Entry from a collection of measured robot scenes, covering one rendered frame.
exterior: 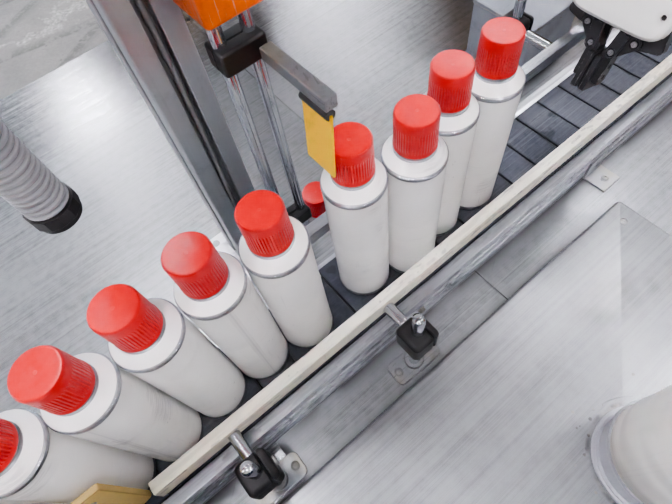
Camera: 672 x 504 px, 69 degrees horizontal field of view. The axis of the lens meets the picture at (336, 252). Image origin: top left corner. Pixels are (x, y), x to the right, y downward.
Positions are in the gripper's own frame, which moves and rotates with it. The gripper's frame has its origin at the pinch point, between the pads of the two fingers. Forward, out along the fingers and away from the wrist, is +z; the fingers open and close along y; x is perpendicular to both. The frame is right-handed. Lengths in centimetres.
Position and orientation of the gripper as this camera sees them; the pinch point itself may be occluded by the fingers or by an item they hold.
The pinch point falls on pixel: (592, 68)
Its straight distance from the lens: 63.0
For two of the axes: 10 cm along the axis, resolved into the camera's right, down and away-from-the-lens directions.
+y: 6.3, 6.5, -4.3
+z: -1.7, 6.6, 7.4
